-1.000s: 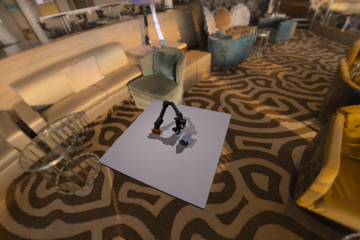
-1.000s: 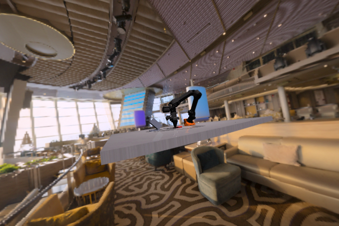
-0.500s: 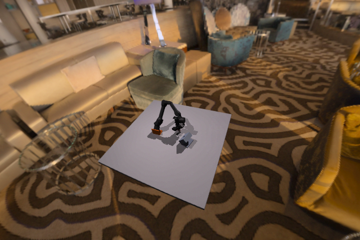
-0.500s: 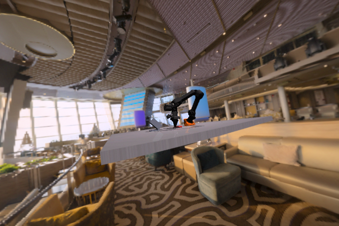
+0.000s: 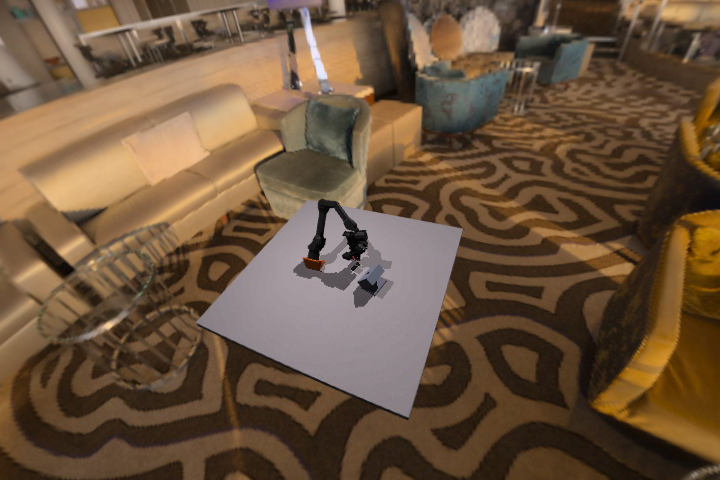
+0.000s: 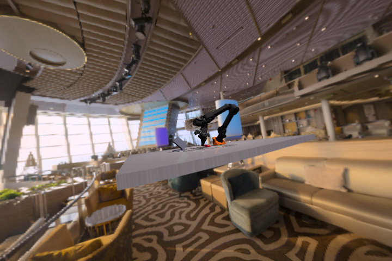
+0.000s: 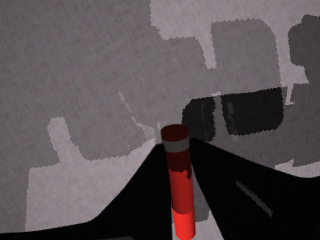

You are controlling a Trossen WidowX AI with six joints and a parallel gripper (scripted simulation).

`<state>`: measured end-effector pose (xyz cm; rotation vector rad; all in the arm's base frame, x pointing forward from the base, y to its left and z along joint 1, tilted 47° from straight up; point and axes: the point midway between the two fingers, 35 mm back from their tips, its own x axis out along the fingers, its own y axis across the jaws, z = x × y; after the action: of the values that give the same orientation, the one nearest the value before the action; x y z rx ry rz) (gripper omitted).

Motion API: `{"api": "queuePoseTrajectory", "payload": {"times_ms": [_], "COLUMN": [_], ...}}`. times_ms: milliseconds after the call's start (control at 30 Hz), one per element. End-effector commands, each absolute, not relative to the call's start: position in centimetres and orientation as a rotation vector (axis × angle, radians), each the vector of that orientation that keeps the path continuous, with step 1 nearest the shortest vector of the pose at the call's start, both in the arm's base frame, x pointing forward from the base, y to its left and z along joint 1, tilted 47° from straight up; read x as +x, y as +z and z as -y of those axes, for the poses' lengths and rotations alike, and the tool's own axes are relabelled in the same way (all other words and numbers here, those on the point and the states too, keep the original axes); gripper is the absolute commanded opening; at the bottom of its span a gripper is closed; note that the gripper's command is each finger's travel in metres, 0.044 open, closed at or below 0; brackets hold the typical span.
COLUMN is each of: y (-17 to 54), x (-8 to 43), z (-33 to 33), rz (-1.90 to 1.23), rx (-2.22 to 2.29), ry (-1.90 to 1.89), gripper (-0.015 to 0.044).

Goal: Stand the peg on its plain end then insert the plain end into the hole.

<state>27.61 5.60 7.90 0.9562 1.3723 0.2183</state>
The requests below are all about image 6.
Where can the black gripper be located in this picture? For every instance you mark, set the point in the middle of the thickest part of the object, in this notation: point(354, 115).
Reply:
point(204, 135)

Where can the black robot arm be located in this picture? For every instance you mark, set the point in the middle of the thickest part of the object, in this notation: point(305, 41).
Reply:
point(210, 116)

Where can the grey flat panel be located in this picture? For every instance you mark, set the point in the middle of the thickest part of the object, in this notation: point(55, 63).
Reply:
point(180, 143)

